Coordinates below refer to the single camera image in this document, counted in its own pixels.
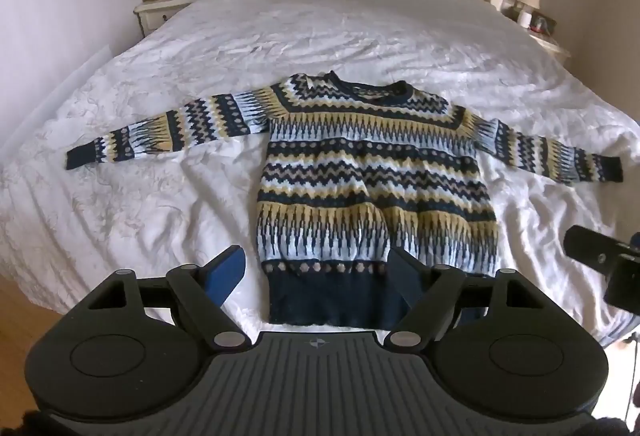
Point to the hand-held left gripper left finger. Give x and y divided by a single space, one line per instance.
226 268

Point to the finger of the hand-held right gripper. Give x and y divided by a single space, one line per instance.
587 243

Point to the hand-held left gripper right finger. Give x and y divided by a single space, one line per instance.
401 268

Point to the navy yellow patterned knit sweater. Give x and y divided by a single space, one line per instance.
370 166

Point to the grey striped bed skirt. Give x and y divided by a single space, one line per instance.
622 331

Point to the cream nightstand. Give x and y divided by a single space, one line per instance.
550 44
155 11

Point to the small white jar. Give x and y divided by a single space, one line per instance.
524 19

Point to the bed with white bedspread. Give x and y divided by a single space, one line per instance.
350 31

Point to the dark picture frame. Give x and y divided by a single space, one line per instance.
544 24

